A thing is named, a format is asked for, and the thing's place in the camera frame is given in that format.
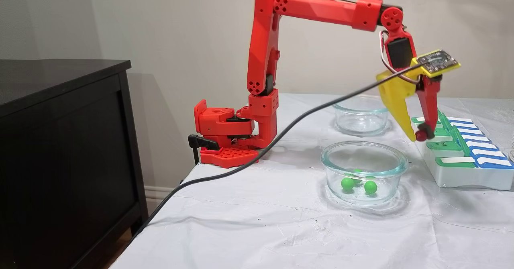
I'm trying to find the weekly pill organizer box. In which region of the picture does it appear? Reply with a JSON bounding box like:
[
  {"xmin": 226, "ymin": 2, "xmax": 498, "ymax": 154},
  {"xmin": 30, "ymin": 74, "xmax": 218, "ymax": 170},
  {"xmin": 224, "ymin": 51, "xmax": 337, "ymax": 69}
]
[{"xmin": 411, "ymin": 108, "xmax": 514, "ymax": 191}]

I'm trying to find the glass bowl of red balls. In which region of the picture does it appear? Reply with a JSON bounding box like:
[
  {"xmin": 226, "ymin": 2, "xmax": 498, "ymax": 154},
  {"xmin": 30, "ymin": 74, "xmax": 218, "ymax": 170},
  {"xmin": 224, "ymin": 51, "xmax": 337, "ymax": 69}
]
[{"xmin": 332, "ymin": 95, "xmax": 393, "ymax": 138}]

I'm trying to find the glass bowl of green balls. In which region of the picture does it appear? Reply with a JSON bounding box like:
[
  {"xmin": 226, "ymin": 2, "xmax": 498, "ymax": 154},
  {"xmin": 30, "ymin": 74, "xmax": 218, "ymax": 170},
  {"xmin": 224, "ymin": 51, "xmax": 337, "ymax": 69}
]
[{"xmin": 320, "ymin": 141, "xmax": 409, "ymax": 206}]

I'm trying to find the white tablecloth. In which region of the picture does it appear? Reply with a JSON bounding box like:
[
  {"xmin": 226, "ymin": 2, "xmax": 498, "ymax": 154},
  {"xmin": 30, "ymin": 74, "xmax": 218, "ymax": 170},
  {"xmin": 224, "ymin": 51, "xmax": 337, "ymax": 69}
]
[{"xmin": 108, "ymin": 94, "xmax": 514, "ymax": 269}]

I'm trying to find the black table clamp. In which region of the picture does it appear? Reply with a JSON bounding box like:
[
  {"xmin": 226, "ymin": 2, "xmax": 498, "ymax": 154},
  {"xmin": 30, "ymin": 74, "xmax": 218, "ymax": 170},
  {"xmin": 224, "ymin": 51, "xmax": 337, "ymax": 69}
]
[{"xmin": 188, "ymin": 134, "xmax": 220, "ymax": 165}]

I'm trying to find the black wooden cabinet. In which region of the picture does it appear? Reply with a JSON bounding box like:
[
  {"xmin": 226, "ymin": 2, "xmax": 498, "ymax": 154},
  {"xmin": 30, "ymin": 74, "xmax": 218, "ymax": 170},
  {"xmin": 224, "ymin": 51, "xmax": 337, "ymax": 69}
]
[{"xmin": 0, "ymin": 59, "xmax": 148, "ymax": 269}]

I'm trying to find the white red servo wire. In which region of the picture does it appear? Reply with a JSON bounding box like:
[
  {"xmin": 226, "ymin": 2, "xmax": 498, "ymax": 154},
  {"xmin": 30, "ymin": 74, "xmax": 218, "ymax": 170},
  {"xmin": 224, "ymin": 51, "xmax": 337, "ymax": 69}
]
[{"xmin": 379, "ymin": 30, "xmax": 420, "ymax": 86}]

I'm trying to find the camera board on yellow mount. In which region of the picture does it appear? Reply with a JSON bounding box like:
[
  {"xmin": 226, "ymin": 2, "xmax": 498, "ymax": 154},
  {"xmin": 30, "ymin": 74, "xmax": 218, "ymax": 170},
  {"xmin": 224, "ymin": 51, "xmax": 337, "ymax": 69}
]
[{"xmin": 410, "ymin": 49, "xmax": 461, "ymax": 78}]

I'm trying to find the black camera cable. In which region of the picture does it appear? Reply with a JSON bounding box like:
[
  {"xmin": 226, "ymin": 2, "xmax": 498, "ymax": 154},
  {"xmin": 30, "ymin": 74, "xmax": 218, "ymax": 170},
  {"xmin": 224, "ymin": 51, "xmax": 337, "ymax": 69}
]
[{"xmin": 131, "ymin": 61, "xmax": 430, "ymax": 239}]

